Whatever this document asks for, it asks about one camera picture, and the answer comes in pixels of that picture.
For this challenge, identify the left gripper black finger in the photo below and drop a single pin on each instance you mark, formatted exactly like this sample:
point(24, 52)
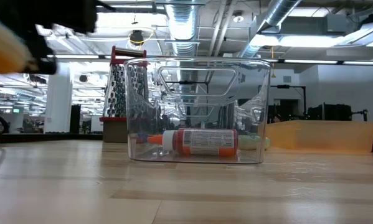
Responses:
point(41, 59)

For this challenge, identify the yellow orange toy donut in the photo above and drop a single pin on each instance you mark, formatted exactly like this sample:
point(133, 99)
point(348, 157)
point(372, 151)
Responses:
point(2, 46)

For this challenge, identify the orange dye bottle white cap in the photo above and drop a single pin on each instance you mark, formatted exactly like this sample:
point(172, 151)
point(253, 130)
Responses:
point(205, 141)

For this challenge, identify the white building pillar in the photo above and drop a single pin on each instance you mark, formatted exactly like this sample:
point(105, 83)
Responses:
point(58, 105)

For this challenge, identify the green lit sign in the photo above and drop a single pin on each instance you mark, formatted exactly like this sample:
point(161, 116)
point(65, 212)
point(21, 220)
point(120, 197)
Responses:
point(16, 110)

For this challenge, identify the black tall cabinet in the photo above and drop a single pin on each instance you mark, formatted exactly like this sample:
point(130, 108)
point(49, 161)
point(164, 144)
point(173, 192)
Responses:
point(75, 116)

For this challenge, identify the black hanging ceiling device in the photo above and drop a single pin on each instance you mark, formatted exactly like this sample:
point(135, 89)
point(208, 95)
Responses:
point(136, 37)

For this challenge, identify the steel box grater red trim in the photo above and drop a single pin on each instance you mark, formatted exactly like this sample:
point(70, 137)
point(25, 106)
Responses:
point(116, 93)

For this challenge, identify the round ceiling sensor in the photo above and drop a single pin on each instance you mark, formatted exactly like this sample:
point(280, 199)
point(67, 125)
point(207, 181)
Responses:
point(238, 17)

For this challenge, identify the ceiling light panel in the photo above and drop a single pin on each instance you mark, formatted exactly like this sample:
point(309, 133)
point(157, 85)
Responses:
point(292, 40)

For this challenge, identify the orange translucent plastic bin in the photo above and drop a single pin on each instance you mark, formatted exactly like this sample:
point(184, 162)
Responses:
point(323, 137)

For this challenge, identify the black background equipment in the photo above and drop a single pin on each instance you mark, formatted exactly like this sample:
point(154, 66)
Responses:
point(338, 112)

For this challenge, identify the silver round ventilation duct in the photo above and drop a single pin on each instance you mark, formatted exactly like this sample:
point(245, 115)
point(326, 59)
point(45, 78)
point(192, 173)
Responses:
point(181, 21)

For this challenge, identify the silver slanted ventilation duct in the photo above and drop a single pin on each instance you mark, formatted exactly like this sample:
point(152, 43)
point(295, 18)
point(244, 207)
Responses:
point(276, 12)

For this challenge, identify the black background stand frame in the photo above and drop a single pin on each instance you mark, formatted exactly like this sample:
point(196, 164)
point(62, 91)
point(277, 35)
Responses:
point(282, 86)

